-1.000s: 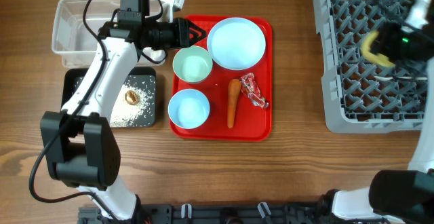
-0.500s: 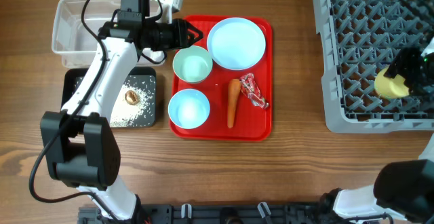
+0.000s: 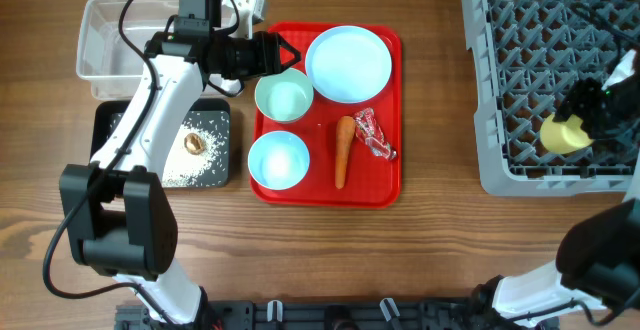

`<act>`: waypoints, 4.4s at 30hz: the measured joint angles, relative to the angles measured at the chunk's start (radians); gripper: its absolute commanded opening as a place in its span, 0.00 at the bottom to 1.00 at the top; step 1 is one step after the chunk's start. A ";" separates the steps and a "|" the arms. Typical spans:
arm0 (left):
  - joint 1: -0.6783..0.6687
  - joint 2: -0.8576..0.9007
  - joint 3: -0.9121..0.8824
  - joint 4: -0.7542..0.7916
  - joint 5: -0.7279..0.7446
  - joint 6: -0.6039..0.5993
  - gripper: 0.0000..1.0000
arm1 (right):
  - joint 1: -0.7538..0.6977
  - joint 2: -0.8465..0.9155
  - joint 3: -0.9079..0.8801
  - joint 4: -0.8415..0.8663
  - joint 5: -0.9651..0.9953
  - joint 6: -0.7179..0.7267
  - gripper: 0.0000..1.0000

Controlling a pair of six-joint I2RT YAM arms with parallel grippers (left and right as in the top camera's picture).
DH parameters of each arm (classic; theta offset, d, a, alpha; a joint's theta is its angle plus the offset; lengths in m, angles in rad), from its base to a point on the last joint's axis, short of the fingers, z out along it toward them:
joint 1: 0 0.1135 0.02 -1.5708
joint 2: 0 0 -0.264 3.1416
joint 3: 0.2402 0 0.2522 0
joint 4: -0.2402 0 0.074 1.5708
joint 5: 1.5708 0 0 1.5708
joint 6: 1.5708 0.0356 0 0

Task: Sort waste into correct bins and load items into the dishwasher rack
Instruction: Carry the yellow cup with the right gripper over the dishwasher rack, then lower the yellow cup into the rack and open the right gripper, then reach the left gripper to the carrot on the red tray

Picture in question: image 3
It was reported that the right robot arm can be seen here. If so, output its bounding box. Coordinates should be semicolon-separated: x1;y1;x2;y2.
469;75;639;328

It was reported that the orange carrot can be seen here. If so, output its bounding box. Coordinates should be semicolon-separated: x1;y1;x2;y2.
335;116;356;189

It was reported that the black waste tray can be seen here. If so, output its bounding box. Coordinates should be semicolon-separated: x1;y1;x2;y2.
89;97;232;190

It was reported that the yellow plastic cup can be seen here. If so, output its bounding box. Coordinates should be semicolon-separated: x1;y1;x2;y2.
539;114;594;154

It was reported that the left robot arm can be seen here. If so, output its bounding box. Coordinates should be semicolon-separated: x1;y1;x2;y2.
43;31;301;329

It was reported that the white rice pile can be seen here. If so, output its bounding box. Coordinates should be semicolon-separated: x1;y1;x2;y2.
161;120;230;188

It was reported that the brown food scrap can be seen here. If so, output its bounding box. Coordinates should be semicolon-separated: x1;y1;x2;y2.
184;133;206;155

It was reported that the clear plastic bin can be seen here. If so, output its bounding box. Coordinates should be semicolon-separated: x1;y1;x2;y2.
75;0;251;102

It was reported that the green bowl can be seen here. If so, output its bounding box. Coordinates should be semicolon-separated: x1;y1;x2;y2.
254;68;314;123

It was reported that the light blue bowl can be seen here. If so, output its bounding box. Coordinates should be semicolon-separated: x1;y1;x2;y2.
248;130;310;191

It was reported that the red plastic tray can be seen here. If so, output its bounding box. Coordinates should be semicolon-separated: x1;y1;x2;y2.
250;22;402;209

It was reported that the light blue plate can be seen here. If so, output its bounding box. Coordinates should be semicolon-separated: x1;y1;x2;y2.
305;26;392;104

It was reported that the grey dishwasher rack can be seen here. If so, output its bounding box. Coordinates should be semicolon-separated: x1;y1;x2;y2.
461;0;639;197

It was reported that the red candy wrapper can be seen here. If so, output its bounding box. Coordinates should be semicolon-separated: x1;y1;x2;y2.
353;108;397;161

